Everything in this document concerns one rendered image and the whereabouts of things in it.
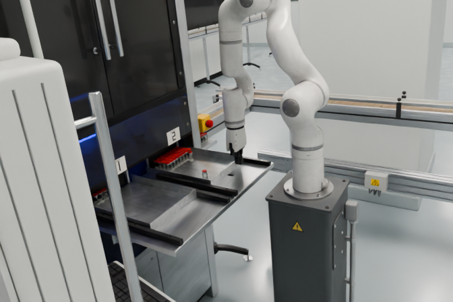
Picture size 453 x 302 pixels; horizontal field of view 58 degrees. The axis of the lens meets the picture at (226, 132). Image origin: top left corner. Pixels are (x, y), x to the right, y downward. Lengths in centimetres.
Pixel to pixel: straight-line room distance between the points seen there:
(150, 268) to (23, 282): 116
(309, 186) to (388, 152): 159
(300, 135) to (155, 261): 88
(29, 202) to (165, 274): 133
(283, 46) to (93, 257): 94
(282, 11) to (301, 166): 56
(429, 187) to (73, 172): 204
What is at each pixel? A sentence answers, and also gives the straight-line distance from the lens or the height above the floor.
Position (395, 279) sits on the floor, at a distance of 262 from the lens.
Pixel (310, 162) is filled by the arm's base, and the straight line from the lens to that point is 153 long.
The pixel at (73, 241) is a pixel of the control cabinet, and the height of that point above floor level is 123.
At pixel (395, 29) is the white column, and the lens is 288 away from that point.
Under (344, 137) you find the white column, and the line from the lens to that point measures 315.
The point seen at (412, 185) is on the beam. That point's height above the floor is 49.
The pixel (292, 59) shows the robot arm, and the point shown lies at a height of 137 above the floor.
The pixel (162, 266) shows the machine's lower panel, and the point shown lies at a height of 46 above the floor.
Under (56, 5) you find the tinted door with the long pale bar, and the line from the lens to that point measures 145.
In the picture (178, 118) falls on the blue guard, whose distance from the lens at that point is 186.
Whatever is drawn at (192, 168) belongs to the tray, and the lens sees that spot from 183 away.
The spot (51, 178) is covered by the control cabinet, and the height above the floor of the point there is 136.
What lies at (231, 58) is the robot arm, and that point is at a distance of 159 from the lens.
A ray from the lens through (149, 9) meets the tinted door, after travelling 173.
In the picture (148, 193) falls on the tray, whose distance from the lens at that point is 169.
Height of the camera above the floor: 165
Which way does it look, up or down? 20 degrees down
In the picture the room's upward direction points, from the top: 5 degrees counter-clockwise
